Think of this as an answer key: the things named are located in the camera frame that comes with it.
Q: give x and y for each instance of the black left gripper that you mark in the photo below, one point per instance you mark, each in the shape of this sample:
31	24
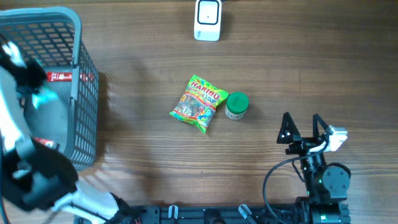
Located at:
43	74

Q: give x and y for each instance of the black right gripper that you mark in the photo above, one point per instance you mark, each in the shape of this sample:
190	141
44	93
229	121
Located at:
303	143

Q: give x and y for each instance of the red coffee stick sachet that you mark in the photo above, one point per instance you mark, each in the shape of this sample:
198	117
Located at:
59	76

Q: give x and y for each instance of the light teal tissue pack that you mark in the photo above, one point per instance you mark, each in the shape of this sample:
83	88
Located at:
44	96

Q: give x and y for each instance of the green lid white jar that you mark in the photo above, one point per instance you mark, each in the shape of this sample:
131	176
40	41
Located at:
236	105

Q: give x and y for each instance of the green gummy candy bag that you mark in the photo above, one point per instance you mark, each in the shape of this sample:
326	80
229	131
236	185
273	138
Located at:
198	103

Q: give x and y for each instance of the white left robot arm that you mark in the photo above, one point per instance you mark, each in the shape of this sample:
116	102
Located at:
34	176

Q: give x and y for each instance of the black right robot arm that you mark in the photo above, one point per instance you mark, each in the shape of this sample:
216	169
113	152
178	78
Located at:
326	184

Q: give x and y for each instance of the white barcode scanner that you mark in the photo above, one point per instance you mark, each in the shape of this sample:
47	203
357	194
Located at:
207	20

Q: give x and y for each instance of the grey plastic shopping basket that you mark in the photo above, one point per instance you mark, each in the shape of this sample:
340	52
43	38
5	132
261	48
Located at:
52	36

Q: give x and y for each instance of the red snack packet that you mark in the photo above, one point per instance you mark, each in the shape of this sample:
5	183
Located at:
48	143

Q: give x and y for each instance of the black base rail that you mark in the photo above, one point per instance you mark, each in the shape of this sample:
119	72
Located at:
288	213

